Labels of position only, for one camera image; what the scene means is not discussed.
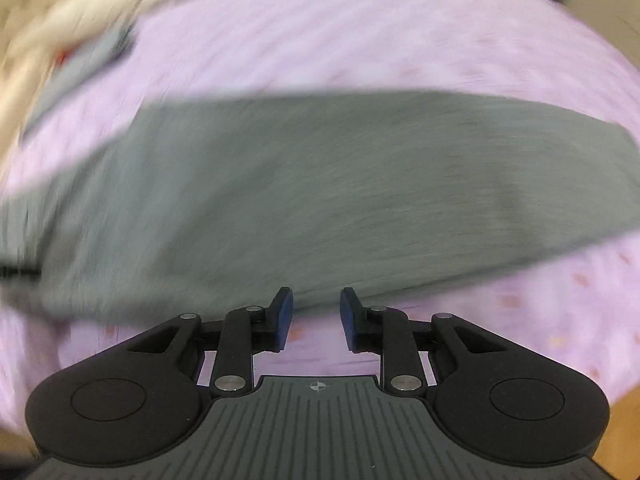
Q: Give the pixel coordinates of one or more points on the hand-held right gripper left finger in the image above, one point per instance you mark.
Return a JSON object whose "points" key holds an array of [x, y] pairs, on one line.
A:
{"points": [[284, 317]]}

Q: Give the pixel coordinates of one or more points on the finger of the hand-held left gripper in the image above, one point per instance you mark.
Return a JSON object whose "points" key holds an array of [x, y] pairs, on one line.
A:
{"points": [[17, 270]]}

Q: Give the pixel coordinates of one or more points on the small red item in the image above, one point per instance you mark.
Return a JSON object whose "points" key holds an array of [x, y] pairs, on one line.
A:
{"points": [[62, 56]]}

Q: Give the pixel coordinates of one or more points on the cream satin pillow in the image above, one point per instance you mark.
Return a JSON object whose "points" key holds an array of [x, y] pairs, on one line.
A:
{"points": [[17, 95]]}

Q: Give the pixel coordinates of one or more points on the blue-grey folded cloth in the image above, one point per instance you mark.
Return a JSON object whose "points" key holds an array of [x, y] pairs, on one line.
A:
{"points": [[80, 75]]}

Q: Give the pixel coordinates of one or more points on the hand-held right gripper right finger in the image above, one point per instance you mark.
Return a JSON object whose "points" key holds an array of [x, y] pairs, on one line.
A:
{"points": [[347, 320]]}

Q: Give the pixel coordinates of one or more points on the grey fleece pants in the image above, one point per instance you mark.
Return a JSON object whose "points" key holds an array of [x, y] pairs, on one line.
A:
{"points": [[325, 185]]}

